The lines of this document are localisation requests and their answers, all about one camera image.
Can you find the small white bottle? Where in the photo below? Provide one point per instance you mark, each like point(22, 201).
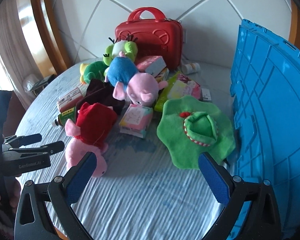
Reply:
point(191, 68)

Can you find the red hard carry case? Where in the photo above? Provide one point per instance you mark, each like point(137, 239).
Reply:
point(152, 37)

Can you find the pink tissue packet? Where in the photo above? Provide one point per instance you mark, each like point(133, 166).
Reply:
point(150, 63)

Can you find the sheer beige curtain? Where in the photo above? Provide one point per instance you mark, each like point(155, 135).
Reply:
point(7, 50)

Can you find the blue plastic crate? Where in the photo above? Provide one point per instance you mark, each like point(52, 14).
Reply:
point(272, 117)

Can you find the pig plush in red dress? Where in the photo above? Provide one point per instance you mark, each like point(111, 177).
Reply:
point(95, 125)

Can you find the green bottle with white cap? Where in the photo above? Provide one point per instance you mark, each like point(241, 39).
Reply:
point(66, 116)

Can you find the dark maroon cloth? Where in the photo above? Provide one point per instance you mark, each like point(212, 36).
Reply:
point(102, 97)

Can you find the yellow green wet wipes pack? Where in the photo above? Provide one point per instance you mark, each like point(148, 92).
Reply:
point(180, 90)

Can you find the green crocodile toy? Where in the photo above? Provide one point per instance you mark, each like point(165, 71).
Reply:
point(195, 135)

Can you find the green yellow turtle plush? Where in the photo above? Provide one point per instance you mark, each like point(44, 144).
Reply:
point(93, 72)

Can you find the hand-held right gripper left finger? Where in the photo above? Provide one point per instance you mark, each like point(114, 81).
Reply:
point(80, 177)

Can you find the red white tissue packet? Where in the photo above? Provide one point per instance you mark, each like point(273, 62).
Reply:
point(70, 98)

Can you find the clear plastic bag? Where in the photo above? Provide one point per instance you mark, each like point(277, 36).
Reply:
point(30, 82)

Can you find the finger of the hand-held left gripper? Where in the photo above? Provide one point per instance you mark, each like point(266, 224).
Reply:
point(45, 148)
point(27, 138)

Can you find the green frog plush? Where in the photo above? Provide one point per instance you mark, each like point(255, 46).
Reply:
point(122, 50)

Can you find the pastel tissue packet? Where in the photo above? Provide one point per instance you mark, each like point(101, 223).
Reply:
point(136, 120)

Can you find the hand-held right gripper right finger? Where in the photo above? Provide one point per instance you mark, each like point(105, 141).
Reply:
point(215, 177)

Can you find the red yellow printed box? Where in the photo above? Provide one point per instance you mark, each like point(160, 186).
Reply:
point(162, 75)

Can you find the pig plush in blue shirt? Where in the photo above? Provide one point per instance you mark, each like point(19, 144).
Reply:
point(125, 75)

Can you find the round desktop with blue cloth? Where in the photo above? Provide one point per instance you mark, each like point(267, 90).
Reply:
point(140, 192)

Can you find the person's left hand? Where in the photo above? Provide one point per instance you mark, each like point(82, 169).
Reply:
point(15, 190)

